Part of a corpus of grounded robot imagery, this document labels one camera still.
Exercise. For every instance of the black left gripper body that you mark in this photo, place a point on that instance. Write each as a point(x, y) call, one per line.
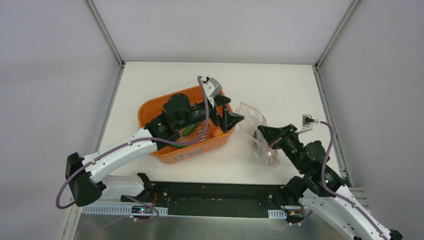
point(218, 110)

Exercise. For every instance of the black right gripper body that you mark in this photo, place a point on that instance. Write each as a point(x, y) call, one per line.
point(283, 136)

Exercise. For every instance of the clear zip top bag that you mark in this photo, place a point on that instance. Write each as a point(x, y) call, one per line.
point(257, 143)

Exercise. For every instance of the long green chili pepper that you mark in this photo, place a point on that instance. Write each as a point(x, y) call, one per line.
point(187, 131)

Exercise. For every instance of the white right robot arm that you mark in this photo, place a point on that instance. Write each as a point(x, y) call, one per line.
point(321, 189)

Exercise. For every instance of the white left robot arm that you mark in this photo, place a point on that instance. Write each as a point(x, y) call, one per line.
point(89, 177)

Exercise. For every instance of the orange peach fruit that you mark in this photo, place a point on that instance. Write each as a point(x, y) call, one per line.
point(217, 132)

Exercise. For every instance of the thin green chili pepper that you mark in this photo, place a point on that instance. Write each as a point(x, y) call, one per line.
point(179, 144)

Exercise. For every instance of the orange plastic basket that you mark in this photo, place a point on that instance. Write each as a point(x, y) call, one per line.
point(155, 106)

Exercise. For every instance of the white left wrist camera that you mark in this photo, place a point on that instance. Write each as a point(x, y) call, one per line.
point(211, 86)

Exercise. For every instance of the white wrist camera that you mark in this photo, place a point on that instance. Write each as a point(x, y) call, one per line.
point(211, 86)
point(307, 123)

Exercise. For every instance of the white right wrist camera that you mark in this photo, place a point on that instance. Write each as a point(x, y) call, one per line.
point(307, 123)

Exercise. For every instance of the right white cable duct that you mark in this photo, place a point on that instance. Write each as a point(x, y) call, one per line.
point(277, 214)

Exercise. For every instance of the white cable duct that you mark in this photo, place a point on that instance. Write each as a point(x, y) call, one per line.
point(123, 210)
point(277, 214)

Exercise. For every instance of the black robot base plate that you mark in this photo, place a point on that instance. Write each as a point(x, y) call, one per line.
point(217, 199)

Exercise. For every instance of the left white cable duct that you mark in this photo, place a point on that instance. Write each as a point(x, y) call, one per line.
point(123, 210)

